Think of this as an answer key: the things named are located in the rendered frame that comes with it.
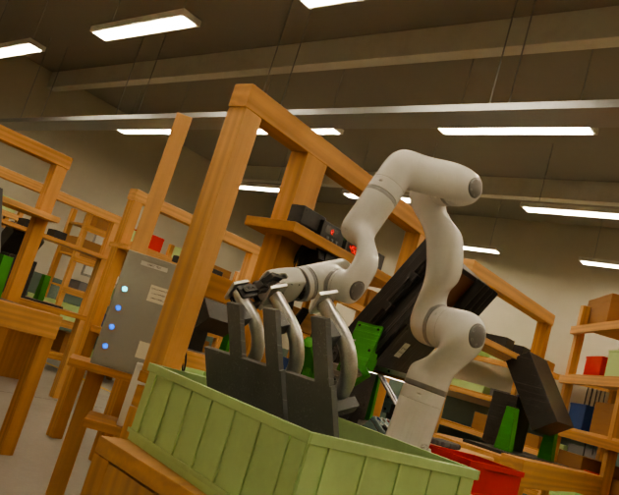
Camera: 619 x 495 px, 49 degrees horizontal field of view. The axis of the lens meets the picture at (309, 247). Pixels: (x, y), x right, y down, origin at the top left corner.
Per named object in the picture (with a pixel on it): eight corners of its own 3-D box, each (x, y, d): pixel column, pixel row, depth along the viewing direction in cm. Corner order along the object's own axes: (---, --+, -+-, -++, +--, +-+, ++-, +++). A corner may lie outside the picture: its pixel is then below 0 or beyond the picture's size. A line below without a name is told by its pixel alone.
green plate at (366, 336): (370, 385, 257) (390, 336, 265) (361, 376, 252) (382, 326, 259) (345, 377, 265) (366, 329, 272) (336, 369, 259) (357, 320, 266)
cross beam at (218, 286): (369, 356, 343) (374, 339, 344) (189, 290, 243) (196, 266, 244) (362, 354, 346) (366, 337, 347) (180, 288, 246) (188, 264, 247)
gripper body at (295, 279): (282, 285, 167) (245, 293, 159) (300, 258, 161) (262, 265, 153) (298, 309, 164) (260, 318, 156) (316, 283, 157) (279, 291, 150)
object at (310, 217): (321, 235, 272) (326, 218, 274) (300, 222, 261) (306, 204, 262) (308, 233, 277) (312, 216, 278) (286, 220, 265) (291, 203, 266)
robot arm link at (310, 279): (289, 281, 168) (279, 283, 166) (305, 258, 163) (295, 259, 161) (306, 307, 165) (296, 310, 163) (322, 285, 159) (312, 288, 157)
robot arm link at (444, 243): (442, 357, 184) (403, 345, 198) (474, 349, 191) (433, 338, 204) (440, 169, 179) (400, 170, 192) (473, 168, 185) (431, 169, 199)
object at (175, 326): (377, 423, 340) (427, 239, 356) (158, 376, 225) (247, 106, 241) (363, 418, 345) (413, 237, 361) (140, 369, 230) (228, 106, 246)
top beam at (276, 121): (428, 239, 356) (432, 223, 357) (246, 106, 240) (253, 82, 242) (413, 237, 361) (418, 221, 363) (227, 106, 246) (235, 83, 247)
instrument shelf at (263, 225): (404, 293, 320) (407, 285, 320) (292, 231, 250) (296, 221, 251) (360, 284, 335) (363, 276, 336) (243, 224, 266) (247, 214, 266)
